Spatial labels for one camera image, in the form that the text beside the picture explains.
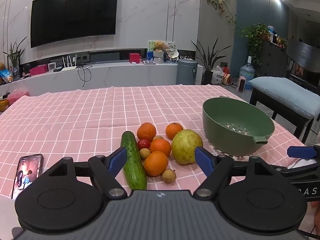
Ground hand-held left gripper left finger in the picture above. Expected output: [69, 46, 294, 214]
[47, 146, 128, 199]

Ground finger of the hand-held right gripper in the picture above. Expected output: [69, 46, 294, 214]
[287, 144, 320, 160]

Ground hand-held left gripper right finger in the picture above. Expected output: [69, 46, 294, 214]
[194, 146, 276, 198]

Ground green cucumber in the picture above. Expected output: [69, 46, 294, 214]
[120, 131, 148, 191]

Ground yellow green pear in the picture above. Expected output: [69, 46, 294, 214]
[171, 129, 203, 165]

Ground red cherry tomato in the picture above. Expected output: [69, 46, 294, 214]
[137, 139, 151, 150]

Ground orange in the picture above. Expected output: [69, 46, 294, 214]
[165, 122, 184, 140]
[136, 122, 157, 142]
[143, 151, 169, 177]
[150, 139, 172, 157]

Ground green colander bowl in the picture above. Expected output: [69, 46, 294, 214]
[202, 96, 276, 157]

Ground pink checked tablecloth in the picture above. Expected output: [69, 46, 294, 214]
[0, 83, 308, 201]

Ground light blue seat cushion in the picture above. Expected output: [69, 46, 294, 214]
[248, 77, 317, 120]

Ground white marble TV console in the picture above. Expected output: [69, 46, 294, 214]
[0, 62, 208, 98]

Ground white plastic bag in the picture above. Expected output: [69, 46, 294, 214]
[212, 66, 224, 85]

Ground small white heater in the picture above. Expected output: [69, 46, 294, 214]
[237, 76, 248, 92]

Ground red shopping bag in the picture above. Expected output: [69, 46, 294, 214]
[222, 67, 232, 86]

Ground black smartphone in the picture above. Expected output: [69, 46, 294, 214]
[11, 153, 44, 200]

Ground grey trash can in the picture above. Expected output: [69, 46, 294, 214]
[176, 59, 198, 86]

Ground dark covered furniture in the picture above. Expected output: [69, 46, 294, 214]
[286, 38, 320, 91]

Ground blue water jug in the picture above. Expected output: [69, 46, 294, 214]
[239, 56, 256, 91]

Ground black cabinet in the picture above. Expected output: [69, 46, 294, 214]
[259, 40, 288, 77]

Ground potted snake plant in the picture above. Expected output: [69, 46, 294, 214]
[191, 38, 232, 86]

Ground white router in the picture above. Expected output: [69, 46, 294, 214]
[61, 54, 78, 72]

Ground white folding fan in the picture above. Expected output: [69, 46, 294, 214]
[166, 48, 179, 62]

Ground white bouquet basket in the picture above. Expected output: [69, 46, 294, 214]
[153, 50, 165, 64]

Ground pink plastic bag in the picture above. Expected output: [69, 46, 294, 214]
[8, 88, 30, 106]

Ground pink box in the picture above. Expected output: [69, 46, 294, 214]
[29, 64, 48, 76]

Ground leafy green potted plant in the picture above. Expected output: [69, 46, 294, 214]
[242, 23, 270, 66]

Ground brown teddy bear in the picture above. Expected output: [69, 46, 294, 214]
[153, 41, 166, 53]

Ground blue snack bag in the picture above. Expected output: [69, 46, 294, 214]
[0, 69, 13, 84]

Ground potted orchid plant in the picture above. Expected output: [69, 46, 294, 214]
[3, 37, 28, 81]

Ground hanging vine plant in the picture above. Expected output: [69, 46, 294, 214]
[205, 0, 237, 31]

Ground black cables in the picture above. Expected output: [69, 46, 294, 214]
[77, 64, 92, 82]

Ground black wall television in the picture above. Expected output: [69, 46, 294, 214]
[30, 0, 119, 49]

